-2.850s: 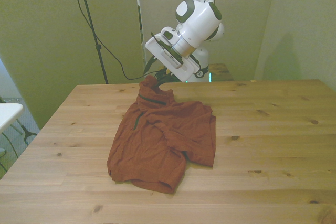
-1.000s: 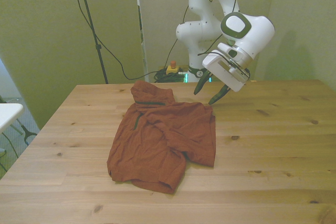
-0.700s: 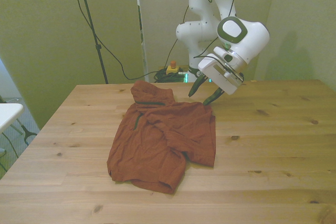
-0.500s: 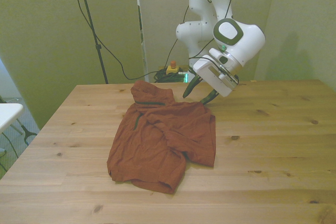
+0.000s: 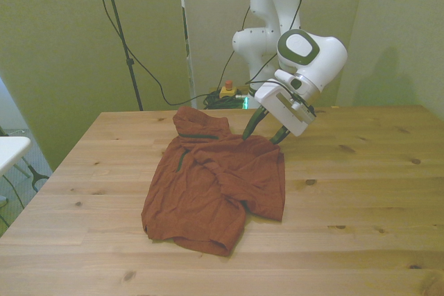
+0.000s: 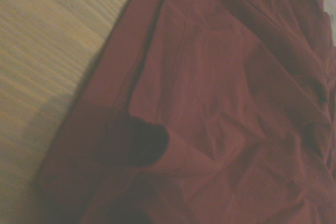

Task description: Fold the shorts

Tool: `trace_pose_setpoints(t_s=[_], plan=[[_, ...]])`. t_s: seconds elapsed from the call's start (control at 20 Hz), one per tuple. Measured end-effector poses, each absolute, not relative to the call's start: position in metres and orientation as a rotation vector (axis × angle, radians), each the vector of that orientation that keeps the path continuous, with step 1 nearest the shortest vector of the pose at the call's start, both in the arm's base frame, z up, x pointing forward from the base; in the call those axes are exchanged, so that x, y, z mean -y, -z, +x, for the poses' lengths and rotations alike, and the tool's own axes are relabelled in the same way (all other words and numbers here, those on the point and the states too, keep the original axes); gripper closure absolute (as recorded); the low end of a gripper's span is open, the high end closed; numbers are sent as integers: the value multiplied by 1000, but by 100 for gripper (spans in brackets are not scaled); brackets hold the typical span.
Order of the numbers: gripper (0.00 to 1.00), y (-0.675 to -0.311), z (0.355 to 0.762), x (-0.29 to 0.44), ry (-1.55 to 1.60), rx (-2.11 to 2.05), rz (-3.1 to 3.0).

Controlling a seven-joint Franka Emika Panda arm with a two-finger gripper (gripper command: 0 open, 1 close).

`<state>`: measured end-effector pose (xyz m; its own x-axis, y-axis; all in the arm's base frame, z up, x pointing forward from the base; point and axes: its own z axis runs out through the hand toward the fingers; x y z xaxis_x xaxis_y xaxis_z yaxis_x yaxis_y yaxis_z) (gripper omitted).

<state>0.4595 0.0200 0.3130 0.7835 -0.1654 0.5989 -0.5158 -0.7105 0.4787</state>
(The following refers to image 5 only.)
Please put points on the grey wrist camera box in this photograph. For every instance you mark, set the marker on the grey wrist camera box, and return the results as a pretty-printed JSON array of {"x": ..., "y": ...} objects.
[{"x": 305, "y": 110}]

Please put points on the white vertical panel strip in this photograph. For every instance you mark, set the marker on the white vertical panel strip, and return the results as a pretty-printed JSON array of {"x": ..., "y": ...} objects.
[{"x": 187, "y": 67}]

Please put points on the yellow emergency stop button box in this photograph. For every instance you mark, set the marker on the yellow emergency stop button box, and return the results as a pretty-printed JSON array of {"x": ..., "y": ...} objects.
[{"x": 229, "y": 92}]

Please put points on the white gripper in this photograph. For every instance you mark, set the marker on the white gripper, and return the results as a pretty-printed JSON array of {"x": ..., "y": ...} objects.
[{"x": 277, "y": 105}]

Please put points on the white folding table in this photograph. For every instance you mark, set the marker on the white folding table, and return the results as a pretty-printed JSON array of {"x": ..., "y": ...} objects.
[{"x": 12, "y": 152}]

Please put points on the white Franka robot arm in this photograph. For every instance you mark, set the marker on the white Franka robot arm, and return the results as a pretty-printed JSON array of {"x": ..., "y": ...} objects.
[{"x": 326, "y": 57}]

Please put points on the rust red shorts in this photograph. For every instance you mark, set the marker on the rust red shorts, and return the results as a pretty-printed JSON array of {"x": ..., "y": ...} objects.
[{"x": 208, "y": 188}]

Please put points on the black camera stand pole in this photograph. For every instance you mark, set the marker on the black camera stand pole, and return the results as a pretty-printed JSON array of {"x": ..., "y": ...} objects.
[{"x": 120, "y": 29}]

